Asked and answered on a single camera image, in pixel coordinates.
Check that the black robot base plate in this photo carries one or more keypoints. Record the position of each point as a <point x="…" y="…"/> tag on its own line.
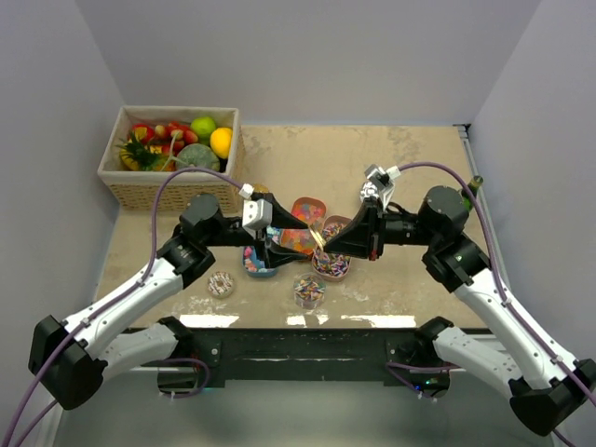
<point x="215" y="357"/>

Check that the green glass bottle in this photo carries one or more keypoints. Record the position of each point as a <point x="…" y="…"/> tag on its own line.
<point x="474" y="185"/>

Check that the blue tray of star candies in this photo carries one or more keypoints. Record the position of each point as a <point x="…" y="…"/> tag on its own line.
<point x="254" y="267"/>

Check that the sprinkled donut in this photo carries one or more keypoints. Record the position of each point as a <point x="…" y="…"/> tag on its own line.
<point x="220" y="284"/>

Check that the yellow lemon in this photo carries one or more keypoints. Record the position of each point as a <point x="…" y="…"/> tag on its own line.
<point x="221" y="141"/>

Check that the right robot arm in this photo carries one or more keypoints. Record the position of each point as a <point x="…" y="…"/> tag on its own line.
<point x="543" y="382"/>

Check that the pink tray of lollipops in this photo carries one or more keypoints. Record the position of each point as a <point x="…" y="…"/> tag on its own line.
<point x="334" y="267"/>

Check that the red strawberries bunch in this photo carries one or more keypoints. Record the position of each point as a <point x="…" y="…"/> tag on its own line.
<point x="163" y="139"/>

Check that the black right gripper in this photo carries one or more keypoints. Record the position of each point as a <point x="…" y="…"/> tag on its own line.
<point x="365" y="235"/>

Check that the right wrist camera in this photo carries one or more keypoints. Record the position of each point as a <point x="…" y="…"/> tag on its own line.
<point x="384" y="180"/>

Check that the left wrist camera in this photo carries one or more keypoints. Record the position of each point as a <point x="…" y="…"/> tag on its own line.
<point x="256" y="214"/>

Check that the small pineapple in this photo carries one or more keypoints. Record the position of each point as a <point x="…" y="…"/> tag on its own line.
<point x="137" y="157"/>

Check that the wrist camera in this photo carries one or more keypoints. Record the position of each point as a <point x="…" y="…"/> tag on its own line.
<point x="384" y="180"/>
<point x="256" y="214"/>

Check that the silver metal scoop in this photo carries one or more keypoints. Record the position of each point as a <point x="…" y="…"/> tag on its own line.
<point x="368" y="190"/>

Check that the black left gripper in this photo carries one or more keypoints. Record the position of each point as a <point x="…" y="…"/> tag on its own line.
<point x="273" y="256"/>

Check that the green lime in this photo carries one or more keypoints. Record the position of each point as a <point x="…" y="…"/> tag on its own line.
<point x="203" y="127"/>

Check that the green pumpkin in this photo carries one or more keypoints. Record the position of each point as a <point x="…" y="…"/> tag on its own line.
<point x="197" y="155"/>

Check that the round cream jar lid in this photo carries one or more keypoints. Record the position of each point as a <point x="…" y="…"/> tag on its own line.
<point x="316" y="234"/>

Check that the wicker basket with liner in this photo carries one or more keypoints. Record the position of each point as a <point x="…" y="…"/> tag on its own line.
<point x="136" y="190"/>

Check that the clear glass jar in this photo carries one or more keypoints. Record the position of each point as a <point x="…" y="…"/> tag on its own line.
<point x="309" y="290"/>

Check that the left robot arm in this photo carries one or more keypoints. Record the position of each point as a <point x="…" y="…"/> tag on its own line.
<point x="183" y="259"/>

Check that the orange tray of gummy stars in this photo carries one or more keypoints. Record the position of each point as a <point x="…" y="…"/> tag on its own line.
<point x="311" y="211"/>

